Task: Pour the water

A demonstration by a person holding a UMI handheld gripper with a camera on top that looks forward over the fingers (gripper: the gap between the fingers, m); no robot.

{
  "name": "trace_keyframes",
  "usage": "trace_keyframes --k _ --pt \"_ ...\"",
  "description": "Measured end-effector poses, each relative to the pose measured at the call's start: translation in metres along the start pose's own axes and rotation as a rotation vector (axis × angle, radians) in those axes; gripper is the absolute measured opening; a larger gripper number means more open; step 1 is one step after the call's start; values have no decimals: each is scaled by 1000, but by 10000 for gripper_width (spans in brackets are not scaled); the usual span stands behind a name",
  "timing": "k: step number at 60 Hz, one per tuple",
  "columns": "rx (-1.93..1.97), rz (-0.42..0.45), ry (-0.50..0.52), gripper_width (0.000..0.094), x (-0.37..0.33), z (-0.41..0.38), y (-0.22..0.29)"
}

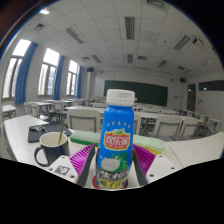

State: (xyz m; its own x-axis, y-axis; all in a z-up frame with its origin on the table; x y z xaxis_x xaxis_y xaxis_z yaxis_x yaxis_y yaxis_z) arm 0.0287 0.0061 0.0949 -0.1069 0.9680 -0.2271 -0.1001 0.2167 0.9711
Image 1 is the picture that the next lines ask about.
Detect ceiling projector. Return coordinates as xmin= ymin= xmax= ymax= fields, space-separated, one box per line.
xmin=192 ymin=37 xmax=205 ymax=47

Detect dark high wall window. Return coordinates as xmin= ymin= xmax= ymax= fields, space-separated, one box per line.
xmin=198 ymin=79 xmax=224 ymax=92

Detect dark blue mug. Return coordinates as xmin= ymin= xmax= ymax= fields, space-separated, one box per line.
xmin=33 ymin=131 xmax=72 ymax=168

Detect dark classroom door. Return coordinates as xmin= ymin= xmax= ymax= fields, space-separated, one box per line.
xmin=187 ymin=83 xmax=198 ymax=112

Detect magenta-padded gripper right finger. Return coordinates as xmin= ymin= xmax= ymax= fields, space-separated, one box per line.
xmin=131 ymin=143 xmax=184 ymax=187

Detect blue window curtains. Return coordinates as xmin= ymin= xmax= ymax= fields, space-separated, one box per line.
xmin=14 ymin=41 xmax=83 ymax=105

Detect blue white-capped drink bottle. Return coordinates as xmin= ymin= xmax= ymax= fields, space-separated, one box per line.
xmin=95 ymin=88 xmax=137 ymax=190

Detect golden stir stick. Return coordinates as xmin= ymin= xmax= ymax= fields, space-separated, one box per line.
xmin=58 ymin=121 xmax=67 ymax=145

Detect group of ceiling lights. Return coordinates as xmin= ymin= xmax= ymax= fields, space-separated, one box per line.
xmin=33 ymin=0 xmax=214 ymax=73

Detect bunch of keys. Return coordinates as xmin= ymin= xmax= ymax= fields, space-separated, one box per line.
xmin=29 ymin=124 xmax=46 ymax=133

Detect green blackboard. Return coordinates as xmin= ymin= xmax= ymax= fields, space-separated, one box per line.
xmin=103 ymin=79 xmax=169 ymax=107

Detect group of classroom chairs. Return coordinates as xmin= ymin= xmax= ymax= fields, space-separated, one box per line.
xmin=23 ymin=99 xmax=223 ymax=141

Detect yellow green sponge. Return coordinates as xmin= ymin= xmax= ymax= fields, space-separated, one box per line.
xmin=145 ymin=146 xmax=165 ymax=156

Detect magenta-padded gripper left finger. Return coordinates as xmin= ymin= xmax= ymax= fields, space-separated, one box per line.
xmin=44 ymin=143 xmax=98 ymax=188

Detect row of classroom windows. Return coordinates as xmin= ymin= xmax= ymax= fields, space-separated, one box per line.
xmin=2 ymin=39 xmax=81 ymax=101

